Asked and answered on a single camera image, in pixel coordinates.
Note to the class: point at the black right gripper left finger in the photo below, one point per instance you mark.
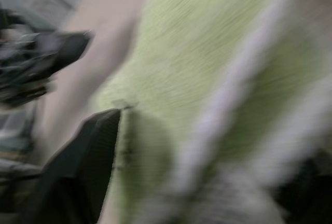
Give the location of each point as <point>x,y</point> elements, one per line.
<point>85,167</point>

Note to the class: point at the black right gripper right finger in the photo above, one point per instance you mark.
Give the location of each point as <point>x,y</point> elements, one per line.
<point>311,180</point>

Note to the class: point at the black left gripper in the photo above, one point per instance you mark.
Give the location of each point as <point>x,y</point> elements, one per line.
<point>23,60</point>

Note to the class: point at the green towel with white trim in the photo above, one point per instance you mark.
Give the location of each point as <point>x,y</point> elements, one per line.
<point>186,53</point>

